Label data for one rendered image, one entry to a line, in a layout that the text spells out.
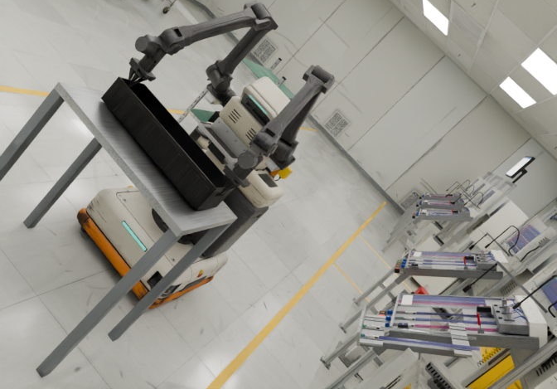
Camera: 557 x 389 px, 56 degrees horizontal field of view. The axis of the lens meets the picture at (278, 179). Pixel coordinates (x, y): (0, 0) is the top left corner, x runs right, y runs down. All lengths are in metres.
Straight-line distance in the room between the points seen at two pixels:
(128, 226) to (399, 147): 9.37
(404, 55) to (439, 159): 2.34
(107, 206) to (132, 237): 0.20
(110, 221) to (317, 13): 9.96
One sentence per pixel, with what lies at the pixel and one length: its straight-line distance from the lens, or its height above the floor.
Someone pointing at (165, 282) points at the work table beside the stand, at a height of 0.38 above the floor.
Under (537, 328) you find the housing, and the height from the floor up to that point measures 1.27.
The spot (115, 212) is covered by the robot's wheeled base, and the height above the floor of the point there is 0.25.
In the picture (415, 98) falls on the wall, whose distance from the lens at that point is 11.59.
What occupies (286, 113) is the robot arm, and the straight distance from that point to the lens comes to 1.90.
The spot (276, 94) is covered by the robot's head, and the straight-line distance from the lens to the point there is 2.37.
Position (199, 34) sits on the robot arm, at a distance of 2.07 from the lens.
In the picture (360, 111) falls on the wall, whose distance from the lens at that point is 11.68.
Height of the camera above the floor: 1.55
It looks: 15 degrees down
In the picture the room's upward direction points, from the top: 45 degrees clockwise
